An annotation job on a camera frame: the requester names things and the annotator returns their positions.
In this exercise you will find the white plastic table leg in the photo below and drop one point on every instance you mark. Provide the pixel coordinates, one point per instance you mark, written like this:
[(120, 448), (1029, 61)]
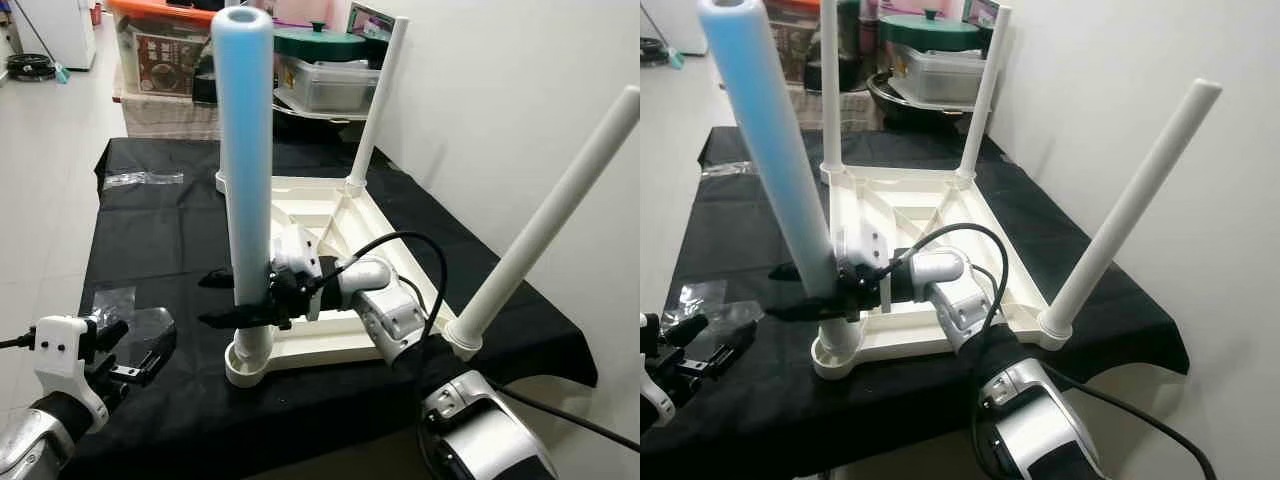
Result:
[(830, 80), (245, 150), (1140, 210), (770, 150), (985, 90), (378, 100), (550, 220)]

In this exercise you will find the flat clear tape patch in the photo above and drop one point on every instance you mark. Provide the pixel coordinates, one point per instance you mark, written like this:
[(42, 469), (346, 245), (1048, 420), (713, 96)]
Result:
[(715, 305), (130, 325)]

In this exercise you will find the white plastic table top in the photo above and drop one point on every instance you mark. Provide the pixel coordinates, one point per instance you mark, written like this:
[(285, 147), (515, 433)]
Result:
[(1000, 220), (330, 330)]

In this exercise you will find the black tablecloth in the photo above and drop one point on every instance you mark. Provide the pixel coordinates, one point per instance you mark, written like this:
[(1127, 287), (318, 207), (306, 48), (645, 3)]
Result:
[(160, 250), (720, 250)]

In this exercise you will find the crumpled clear tape piece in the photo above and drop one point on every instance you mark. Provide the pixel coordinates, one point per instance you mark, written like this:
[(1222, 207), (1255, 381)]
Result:
[(725, 168), (145, 179)]

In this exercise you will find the patterned cloth covered bench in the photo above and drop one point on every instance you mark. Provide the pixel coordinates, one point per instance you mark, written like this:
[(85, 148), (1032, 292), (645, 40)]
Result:
[(850, 105), (170, 120)]

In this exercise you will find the black wok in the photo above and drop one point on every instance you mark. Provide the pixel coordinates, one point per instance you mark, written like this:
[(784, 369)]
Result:
[(885, 105)]

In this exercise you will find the clear plastic food container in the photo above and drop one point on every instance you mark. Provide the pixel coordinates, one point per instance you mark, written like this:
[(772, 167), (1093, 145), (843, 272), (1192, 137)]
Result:
[(325, 88), (935, 75)]

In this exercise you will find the brown printed carton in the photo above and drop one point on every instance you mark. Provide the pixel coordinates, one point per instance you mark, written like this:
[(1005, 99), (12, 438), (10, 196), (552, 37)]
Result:
[(165, 62)]

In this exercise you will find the clear bin with orange lid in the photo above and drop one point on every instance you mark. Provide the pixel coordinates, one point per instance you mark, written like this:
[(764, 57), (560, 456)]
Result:
[(160, 15), (795, 40)]

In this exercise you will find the shiny black plastic bag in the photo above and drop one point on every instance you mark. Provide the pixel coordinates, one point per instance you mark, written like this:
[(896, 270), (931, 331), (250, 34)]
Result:
[(850, 45)]

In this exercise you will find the green round pot lid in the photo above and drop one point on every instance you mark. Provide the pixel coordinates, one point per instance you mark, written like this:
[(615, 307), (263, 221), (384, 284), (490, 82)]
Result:
[(320, 45), (935, 30)]

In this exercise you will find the dark green tray with label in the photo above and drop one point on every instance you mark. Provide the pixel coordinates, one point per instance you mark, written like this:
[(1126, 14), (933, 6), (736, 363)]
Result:
[(985, 12), (370, 22)]

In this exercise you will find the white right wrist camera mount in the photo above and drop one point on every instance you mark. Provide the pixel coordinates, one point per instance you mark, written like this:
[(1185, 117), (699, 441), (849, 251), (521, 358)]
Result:
[(860, 245), (295, 250)]

